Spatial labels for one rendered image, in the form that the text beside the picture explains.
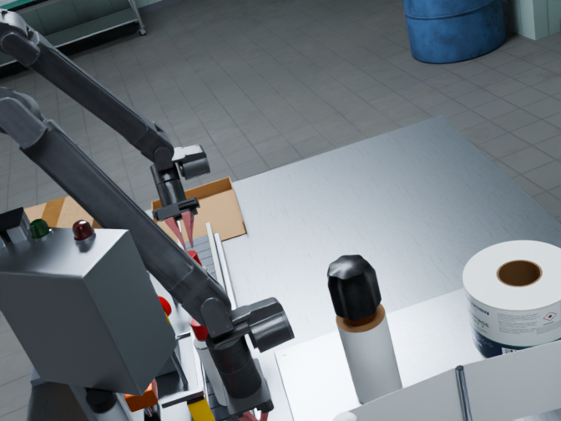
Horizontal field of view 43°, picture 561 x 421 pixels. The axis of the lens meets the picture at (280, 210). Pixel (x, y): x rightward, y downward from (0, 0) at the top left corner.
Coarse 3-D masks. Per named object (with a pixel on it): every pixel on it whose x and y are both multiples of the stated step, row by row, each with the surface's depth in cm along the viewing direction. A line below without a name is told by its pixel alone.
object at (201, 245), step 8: (200, 240) 195; (208, 240) 194; (192, 248) 192; (200, 248) 191; (208, 248) 190; (216, 248) 189; (200, 256) 187; (208, 256) 187; (208, 264) 184; (224, 280) 176; (208, 384) 146; (208, 392) 144; (216, 400) 141; (216, 408) 139; (224, 408) 139; (216, 416) 138; (224, 416) 137
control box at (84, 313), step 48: (48, 240) 87; (96, 240) 84; (0, 288) 86; (48, 288) 81; (96, 288) 80; (144, 288) 87; (48, 336) 88; (96, 336) 83; (144, 336) 88; (96, 384) 90; (144, 384) 88
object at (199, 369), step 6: (180, 222) 191; (180, 228) 186; (192, 336) 147; (192, 342) 145; (198, 360) 140; (198, 366) 139; (198, 372) 137; (198, 378) 136; (204, 378) 137; (198, 384) 134; (204, 384) 135; (204, 390) 133
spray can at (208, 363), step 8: (192, 320) 131; (200, 328) 130; (200, 336) 130; (200, 344) 131; (200, 352) 132; (208, 352) 131; (200, 360) 134; (208, 360) 132; (208, 368) 134; (216, 368) 134; (208, 376) 136; (216, 376) 134; (216, 384) 136; (216, 392) 137; (224, 392) 137; (224, 400) 138
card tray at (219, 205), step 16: (192, 192) 225; (208, 192) 226; (224, 192) 224; (208, 208) 218; (224, 208) 216; (160, 224) 217; (224, 224) 208; (240, 224) 205; (176, 240) 207; (224, 240) 201
